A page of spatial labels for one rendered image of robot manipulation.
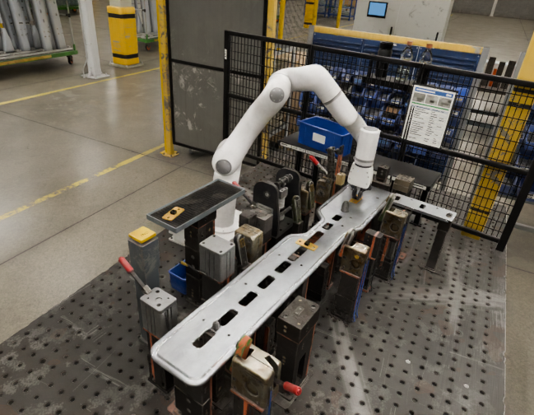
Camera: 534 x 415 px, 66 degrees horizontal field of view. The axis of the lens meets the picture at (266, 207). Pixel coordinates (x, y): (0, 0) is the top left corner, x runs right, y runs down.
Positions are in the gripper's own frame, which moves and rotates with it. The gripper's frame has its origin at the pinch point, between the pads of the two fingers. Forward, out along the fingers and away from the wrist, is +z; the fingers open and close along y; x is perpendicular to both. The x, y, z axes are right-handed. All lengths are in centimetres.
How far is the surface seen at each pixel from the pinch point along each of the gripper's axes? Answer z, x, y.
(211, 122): 52, 147, -217
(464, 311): 33, -6, 58
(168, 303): -3, -105, -13
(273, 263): 3, -64, -3
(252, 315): 3, -89, 5
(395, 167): 0.0, 43.2, 3.3
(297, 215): 0.6, -33.7, -12.1
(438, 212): 3.0, 14.2, 34.0
